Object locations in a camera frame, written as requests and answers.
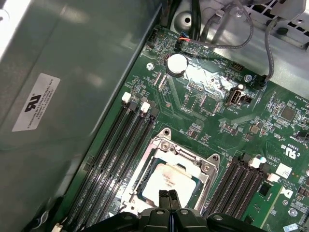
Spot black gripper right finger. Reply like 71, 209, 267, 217
170, 190, 254, 232

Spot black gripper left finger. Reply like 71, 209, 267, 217
83, 189, 171, 232

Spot silver CPU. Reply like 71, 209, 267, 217
141, 162, 197, 209

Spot RAM slot black clips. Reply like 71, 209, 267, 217
223, 166, 268, 220
96, 108, 160, 232
72, 101, 140, 232
205, 156, 244, 218

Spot RAM slot white clips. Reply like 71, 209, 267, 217
233, 173, 280, 222
84, 102, 152, 232
213, 157, 263, 219
54, 93, 132, 232

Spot CPU socket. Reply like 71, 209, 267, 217
119, 128, 222, 218

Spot green motherboard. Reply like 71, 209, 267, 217
60, 24, 309, 232

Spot internal USB port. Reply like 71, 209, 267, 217
225, 88, 244, 107

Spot silver coin battery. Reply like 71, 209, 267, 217
165, 53, 189, 78

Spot white label sticker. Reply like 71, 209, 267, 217
12, 72, 61, 132

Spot black PC case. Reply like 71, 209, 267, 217
0, 0, 309, 232

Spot silver metal drive cage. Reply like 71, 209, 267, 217
246, 0, 309, 49

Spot thick black cable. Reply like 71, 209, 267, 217
192, 0, 203, 42

